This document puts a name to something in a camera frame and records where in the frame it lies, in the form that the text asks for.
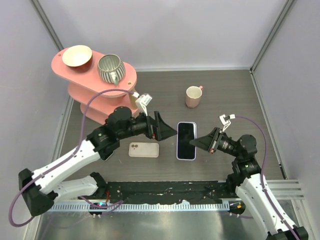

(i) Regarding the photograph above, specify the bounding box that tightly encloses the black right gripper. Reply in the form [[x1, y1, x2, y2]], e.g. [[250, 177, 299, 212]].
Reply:
[[190, 126, 242, 158]]

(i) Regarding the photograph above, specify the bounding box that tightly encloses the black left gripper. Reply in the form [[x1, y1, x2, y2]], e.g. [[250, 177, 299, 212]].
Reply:
[[118, 108, 177, 142]]

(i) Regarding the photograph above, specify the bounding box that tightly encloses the lilac phone case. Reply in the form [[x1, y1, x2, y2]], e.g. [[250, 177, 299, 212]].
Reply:
[[176, 121, 197, 161]]

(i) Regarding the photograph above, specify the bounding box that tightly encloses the dark blue phone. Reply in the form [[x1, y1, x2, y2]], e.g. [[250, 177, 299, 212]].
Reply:
[[177, 122, 196, 160]]

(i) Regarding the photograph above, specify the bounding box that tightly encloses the white-edged black phone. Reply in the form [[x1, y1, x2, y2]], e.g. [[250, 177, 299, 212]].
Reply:
[[101, 151, 114, 162]]

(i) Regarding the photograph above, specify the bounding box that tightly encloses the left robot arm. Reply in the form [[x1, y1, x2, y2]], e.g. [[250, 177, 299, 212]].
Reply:
[[18, 106, 177, 217]]

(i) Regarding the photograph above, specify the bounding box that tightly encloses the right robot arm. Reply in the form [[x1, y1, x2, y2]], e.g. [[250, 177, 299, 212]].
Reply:
[[189, 127, 309, 240]]

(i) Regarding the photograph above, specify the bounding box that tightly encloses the beige phone case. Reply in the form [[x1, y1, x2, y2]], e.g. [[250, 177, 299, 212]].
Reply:
[[128, 142, 160, 158]]

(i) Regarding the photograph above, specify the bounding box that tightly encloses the pink ceramic mug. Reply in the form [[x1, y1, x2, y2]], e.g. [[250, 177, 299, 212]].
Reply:
[[185, 86, 203, 109]]

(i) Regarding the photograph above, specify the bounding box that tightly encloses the grey striped mug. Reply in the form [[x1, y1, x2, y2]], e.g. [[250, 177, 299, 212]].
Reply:
[[97, 54, 126, 86]]

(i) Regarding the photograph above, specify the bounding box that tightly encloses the pink tiered wooden shelf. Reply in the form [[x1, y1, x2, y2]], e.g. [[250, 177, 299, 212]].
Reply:
[[51, 49, 140, 125]]

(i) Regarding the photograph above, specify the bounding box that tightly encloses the cream bowl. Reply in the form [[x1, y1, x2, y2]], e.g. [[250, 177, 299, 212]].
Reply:
[[62, 45, 93, 73]]

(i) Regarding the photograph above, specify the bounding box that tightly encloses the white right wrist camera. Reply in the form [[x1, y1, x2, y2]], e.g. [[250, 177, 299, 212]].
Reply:
[[219, 114, 236, 133]]

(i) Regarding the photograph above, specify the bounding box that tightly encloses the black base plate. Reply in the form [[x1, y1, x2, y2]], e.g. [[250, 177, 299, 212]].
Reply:
[[84, 180, 238, 205]]

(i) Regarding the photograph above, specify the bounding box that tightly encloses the white slotted cable duct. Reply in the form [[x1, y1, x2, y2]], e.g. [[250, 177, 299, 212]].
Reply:
[[48, 200, 230, 213]]

